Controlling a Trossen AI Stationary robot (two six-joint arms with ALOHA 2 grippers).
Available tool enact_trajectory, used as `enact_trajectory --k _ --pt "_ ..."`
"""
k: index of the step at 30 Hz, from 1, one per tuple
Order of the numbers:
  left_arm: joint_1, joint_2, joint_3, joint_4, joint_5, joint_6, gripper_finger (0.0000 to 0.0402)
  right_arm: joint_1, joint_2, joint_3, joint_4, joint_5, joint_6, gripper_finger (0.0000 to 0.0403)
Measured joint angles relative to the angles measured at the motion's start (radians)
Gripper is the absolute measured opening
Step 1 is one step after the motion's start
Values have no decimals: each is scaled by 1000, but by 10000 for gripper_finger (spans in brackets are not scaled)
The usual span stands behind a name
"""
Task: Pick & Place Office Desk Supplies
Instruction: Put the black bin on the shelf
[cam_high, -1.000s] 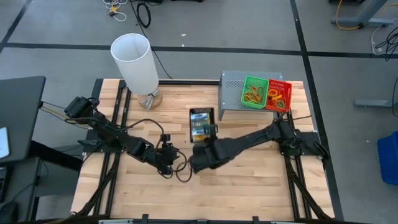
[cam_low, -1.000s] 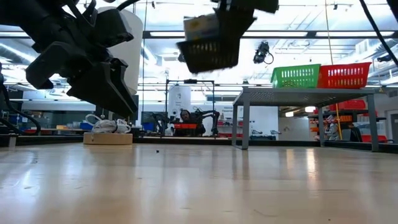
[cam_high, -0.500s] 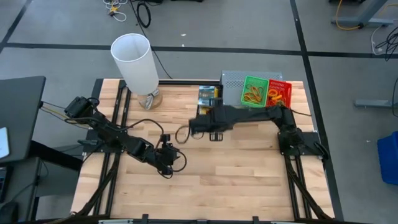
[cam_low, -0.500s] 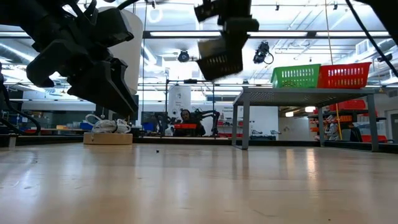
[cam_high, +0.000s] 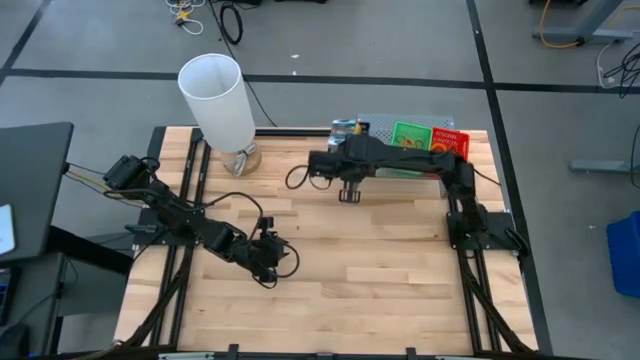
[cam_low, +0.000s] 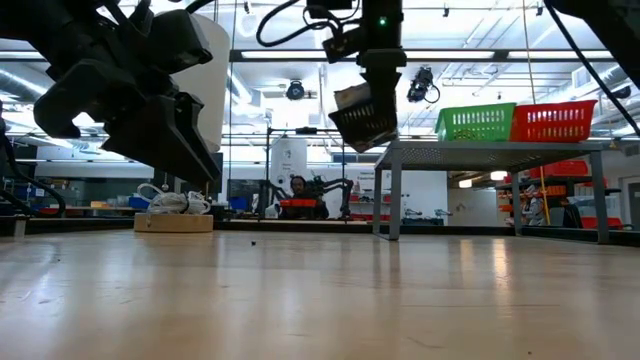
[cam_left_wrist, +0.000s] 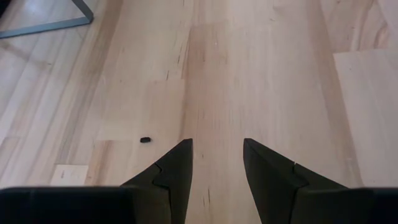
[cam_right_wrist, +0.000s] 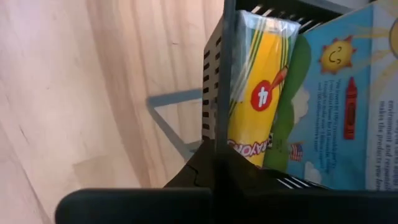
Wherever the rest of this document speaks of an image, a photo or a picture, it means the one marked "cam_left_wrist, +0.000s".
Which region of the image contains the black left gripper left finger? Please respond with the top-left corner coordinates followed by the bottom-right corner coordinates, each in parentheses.
top-left (0, 138), bottom-right (194, 224)

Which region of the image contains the grey perforated metal shelf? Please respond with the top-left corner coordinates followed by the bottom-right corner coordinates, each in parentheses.
top-left (0, 0), bottom-right (95, 40)

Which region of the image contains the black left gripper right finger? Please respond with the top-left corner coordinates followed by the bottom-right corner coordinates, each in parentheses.
top-left (243, 138), bottom-right (398, 224)

